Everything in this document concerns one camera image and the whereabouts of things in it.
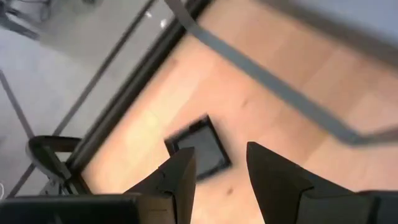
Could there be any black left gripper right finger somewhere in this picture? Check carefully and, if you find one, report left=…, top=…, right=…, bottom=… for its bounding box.
left=246, top=141, right=358, bottom=224

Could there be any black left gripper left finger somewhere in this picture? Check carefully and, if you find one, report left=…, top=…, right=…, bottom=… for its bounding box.
left=124, top=146, right=198, bottom=224

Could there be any small black square plate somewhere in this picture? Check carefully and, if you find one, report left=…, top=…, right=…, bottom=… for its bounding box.
left=164, top=114, right=233, bottom=182

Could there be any grey perforated metal shelf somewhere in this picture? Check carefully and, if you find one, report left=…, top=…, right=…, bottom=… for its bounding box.
left=164, top=0, right=398, bottom=147

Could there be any grey table base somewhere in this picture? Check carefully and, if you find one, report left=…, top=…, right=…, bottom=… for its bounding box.
left=0, top=0, right=52, bottom=41

